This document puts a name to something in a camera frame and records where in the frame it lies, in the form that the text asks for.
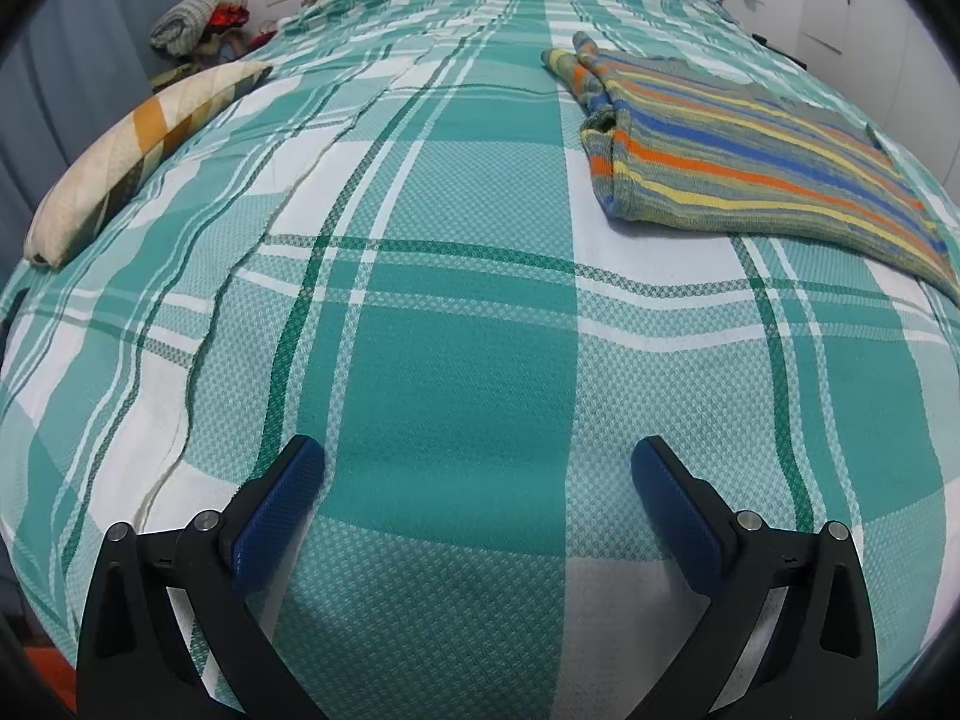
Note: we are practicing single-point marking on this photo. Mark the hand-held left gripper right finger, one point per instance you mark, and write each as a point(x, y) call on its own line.
point(679, 517)

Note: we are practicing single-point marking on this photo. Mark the striped knit sweater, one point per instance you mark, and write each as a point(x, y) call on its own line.
point(750, 150)

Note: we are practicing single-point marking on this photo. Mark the blue curtain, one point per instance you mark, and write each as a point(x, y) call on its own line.
point(67, 52)

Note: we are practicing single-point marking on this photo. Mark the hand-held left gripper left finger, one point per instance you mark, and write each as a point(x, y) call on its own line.
point(277, 517)

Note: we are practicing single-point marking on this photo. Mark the pile of clothes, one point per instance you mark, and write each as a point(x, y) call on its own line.
point(202, 22)

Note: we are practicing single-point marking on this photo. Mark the green plaid bed sheet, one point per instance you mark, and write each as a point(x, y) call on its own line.
point(450, 315)

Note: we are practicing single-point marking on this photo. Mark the beige patterned pillow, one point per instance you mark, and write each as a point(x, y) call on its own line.
point(135, 157)

